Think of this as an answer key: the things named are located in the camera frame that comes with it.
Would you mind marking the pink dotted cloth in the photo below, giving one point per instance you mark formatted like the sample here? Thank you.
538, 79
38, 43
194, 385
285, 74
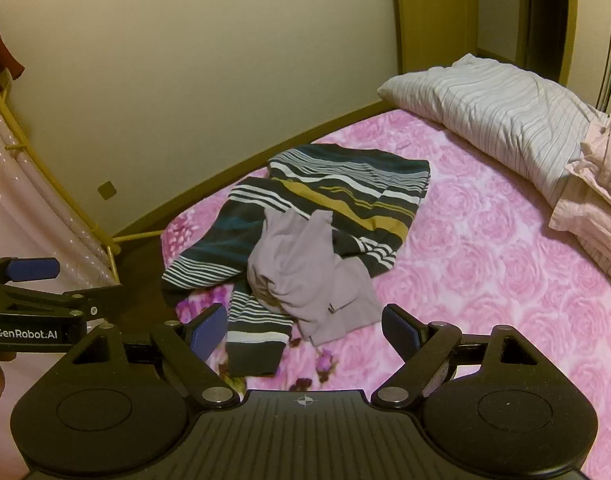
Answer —
15, 210

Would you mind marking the brass wall outlet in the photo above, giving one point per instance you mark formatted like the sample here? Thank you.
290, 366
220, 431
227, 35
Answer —
107, 190

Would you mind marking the lilac garment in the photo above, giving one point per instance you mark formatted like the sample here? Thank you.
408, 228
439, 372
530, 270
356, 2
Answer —
295, 270

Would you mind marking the red garment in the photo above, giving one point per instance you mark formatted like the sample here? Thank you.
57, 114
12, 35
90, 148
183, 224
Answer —
0, 45

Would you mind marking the striped white pillow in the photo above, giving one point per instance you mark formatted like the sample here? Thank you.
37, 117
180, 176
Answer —
485, 105

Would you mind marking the wooden door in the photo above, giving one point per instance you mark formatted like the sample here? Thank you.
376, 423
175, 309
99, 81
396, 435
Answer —
435, 20

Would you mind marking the folded pink quilt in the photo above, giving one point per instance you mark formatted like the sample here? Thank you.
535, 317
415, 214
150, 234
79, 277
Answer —
595, 200

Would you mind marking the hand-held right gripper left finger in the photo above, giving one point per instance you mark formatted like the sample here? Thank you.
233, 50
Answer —
210, 331

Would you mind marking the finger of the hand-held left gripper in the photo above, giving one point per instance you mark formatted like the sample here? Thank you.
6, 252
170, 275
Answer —
65, 299
33, 269

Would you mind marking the pink floral blanket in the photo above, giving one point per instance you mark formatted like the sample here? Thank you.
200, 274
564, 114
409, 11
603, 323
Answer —
485, 260

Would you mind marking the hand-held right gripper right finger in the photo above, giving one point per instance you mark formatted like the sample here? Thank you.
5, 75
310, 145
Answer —
400, 332

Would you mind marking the yellow clothes rack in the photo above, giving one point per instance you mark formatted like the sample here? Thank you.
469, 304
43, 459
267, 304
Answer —
50, 174

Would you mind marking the striped knit sweater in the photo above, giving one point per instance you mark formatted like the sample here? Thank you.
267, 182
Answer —
335, 185

